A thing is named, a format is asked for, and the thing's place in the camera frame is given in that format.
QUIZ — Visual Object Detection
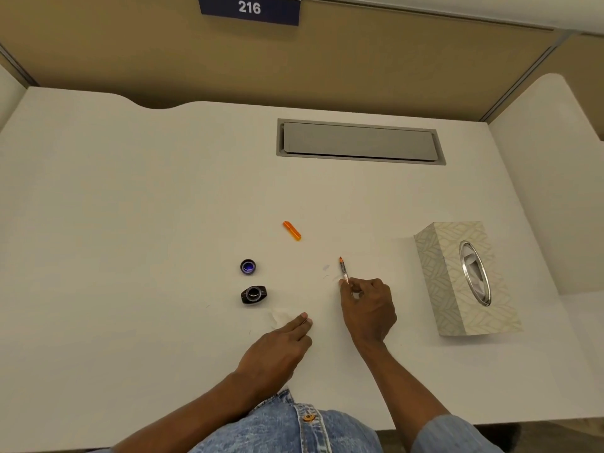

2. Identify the person's right hand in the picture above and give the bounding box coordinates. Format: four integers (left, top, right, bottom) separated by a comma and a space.
340, 277, 398, 351

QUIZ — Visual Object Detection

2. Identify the person's left hand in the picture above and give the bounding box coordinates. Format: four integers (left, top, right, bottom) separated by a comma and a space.
234, 312, 313, 398

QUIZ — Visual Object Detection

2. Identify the white tissue sheet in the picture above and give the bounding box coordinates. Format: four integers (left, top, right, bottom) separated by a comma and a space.
269, 308, 307, 330

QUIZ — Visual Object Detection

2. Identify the person's right forearm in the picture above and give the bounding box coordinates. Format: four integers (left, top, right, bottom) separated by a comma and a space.
354, 341, 455, 453

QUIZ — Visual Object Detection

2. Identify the person's left forearm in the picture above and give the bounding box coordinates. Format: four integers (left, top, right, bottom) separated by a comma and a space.
111, 370, 280, 453

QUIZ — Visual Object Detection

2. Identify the black ink bottle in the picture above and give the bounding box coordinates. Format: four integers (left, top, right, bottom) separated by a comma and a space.
240, 286, 269, 306

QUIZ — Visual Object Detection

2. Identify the blue denim clothing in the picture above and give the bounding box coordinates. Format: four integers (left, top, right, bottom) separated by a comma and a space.
188, 389, 384, 453

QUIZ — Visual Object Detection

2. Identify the patterned beige tissue box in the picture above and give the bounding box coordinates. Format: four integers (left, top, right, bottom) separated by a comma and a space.
413, 221, 524, 337

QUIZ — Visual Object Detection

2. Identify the grey-blue shirt sleeve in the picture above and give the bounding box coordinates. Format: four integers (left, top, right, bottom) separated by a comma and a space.
410, 414, 506, 453

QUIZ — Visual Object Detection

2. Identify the beige desk partition panel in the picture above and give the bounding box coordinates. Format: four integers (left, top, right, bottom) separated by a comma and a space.
0, 0, 604, 142

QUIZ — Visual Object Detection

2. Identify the blue number sign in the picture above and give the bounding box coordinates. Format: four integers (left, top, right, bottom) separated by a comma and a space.
197, 0, 302, 27

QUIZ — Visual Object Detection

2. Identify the grey desk cable hatch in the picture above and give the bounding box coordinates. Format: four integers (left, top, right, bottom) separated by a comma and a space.
277, 118, 447, 166

